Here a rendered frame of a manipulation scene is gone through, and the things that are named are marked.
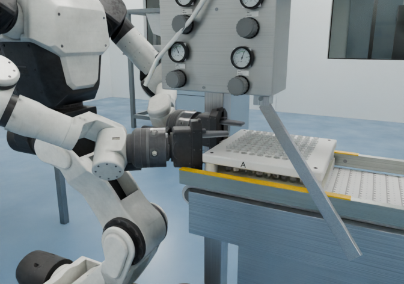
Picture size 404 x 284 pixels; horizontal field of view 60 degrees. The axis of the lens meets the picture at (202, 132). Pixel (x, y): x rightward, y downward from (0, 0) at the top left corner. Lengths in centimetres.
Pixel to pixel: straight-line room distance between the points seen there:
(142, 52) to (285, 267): 80
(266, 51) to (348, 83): 509
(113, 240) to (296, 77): 502
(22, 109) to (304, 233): 57
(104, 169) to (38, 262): 76
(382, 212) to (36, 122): 64
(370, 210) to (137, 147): 45
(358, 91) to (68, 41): 501
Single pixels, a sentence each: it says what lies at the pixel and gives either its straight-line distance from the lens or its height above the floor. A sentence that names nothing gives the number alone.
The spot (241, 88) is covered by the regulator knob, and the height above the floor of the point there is 104.
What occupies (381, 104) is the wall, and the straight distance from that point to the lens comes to 569.
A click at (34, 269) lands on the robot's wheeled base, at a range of 145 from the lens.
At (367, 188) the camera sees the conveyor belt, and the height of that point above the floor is 81.
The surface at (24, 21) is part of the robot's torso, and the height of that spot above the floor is 116.
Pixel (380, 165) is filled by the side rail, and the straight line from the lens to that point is 93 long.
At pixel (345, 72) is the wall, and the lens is 566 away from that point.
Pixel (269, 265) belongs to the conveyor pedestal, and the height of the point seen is 65.
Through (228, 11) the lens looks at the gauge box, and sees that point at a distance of 63.
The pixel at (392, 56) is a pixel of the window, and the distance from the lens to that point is 573.
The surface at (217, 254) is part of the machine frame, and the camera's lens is 117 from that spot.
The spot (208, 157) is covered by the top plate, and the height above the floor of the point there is 88.
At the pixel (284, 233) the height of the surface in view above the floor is 76.
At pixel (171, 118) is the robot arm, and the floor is 91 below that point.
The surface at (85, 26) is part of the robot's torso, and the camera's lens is 105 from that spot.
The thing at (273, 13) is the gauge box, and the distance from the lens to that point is 60.
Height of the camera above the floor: 111
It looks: 14 degrees down
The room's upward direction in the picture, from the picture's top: straight up
